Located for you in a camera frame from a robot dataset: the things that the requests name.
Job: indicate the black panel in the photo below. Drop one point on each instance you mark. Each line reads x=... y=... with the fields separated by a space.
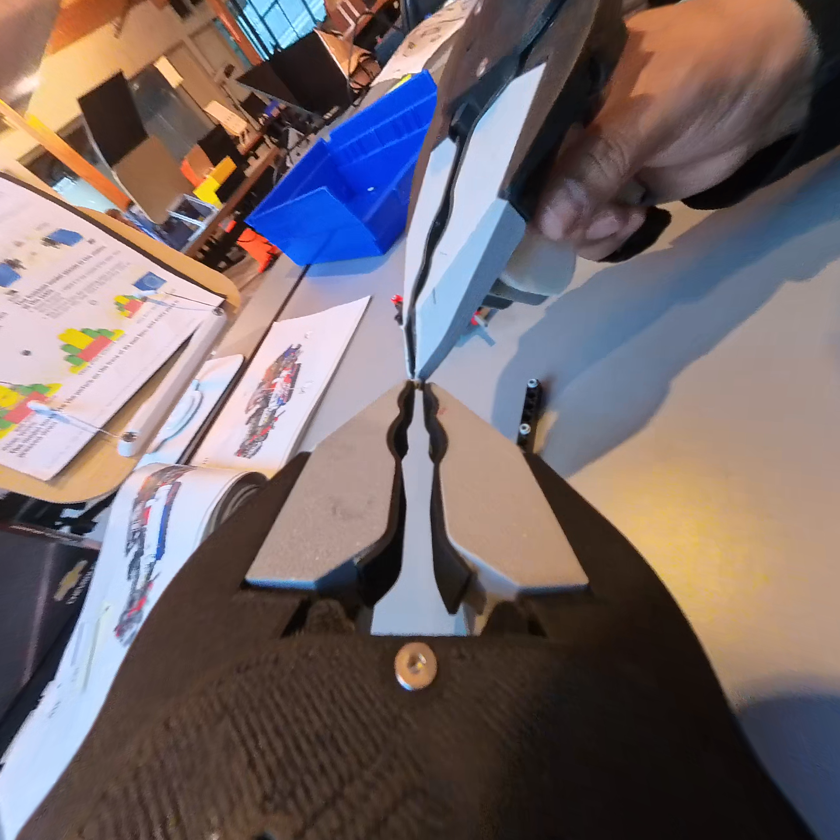
x=111 y=118

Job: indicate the grey desk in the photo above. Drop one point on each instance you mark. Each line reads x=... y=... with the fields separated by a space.
x=656 y=407

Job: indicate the black monitor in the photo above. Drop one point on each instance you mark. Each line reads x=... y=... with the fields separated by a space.
x=295 y=72

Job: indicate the small toy brick assembly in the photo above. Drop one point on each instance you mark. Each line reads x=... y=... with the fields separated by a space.
x=479 y=323

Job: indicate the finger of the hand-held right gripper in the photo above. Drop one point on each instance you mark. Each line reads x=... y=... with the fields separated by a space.
x=420 y=229
x=479 y=262

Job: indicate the wooden document holder board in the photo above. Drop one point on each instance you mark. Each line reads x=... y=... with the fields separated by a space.
x=79 y=484

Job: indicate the white stand base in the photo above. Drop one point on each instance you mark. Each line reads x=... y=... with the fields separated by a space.
x=210 y=387

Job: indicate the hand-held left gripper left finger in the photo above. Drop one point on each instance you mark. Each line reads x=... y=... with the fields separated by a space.
x=328 y=518

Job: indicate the open toy instruction booklet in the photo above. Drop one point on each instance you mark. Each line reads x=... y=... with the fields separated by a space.
x=282 y=394

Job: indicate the long black toy beam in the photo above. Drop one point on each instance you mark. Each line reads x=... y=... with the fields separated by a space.
x=530 y=410

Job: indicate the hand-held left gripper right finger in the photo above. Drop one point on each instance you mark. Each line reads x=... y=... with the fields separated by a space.
x=505 y=518

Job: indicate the person's right hand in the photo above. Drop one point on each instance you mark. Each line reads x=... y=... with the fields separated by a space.
x=709 y=98

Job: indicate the window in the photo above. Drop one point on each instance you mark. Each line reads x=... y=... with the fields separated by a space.
x=282 y=19

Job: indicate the black toy set box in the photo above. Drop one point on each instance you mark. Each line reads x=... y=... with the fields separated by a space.
x=39 y=590

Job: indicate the printed block building sheet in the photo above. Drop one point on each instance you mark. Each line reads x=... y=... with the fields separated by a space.
x=65 y=295

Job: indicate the blue plastic bin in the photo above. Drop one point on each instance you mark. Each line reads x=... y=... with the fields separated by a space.
x=341 y=216

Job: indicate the yellow storage box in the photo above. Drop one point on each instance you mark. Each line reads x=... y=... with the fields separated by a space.
x=213 y=180

